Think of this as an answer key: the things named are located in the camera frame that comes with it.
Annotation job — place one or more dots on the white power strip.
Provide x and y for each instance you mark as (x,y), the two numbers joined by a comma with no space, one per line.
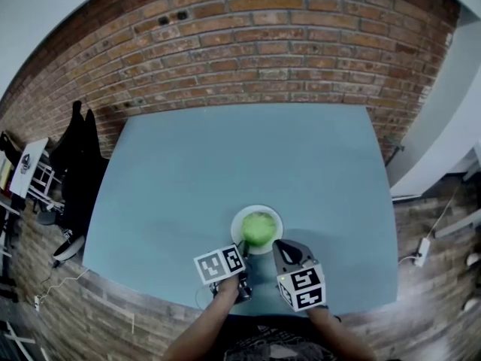
(423,252)

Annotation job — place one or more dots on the person's black patterned shirt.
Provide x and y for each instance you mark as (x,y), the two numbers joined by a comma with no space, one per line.
(278,344)

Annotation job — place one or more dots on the white round base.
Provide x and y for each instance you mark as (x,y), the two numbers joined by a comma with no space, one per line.
(69,248)

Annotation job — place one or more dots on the black and white device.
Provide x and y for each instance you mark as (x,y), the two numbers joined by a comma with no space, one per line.
(26,164)

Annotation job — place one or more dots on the white frame chair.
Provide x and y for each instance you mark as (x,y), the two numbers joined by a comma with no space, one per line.
(43,181)

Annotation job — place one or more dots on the white round plate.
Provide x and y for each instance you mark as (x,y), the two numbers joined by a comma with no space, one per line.
(236,228)

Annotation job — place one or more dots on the white wall plug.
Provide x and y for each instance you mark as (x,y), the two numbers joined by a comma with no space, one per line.
(37,303)

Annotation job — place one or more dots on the grey round stool seat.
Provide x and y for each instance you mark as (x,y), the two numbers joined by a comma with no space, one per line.
(47,217)

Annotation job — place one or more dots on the white crossed floor sticks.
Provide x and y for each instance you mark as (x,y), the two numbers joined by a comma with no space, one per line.
(17,337)

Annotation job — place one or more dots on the green round object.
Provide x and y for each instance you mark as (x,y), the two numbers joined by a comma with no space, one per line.
(259,229)

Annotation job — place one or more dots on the person's left forearm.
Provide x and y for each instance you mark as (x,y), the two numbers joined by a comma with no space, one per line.
(210,325)

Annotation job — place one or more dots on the black hanging coat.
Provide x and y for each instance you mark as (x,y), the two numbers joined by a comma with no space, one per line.
(80,164)

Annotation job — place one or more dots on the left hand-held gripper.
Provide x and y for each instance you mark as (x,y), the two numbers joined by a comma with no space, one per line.
(218,263)

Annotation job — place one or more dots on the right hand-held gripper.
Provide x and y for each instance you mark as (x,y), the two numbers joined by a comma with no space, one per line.
(304,288)

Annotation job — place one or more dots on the small white side table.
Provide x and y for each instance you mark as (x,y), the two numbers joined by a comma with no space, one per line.
(35,152)

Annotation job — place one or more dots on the person's right forearm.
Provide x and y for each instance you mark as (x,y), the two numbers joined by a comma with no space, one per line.
(338,337)

